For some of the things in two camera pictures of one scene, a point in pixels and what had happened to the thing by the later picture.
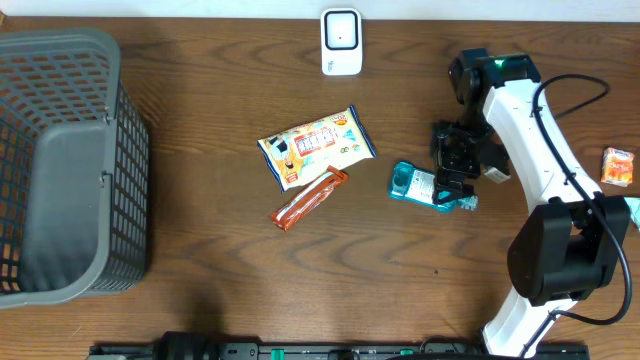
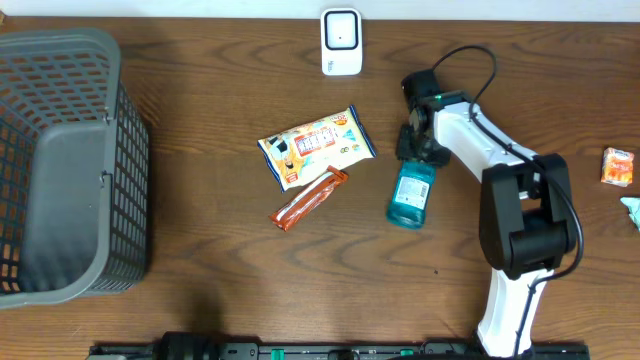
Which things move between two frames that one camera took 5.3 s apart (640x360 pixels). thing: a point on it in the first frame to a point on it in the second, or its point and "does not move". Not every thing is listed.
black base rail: (331, 351) does not move
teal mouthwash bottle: (412, 183) to (412, 194)
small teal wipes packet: (634, 209) does not move
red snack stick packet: (307, 199) does not move
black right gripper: (446, 163) to (438, 157)
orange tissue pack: (617, 167) does not move
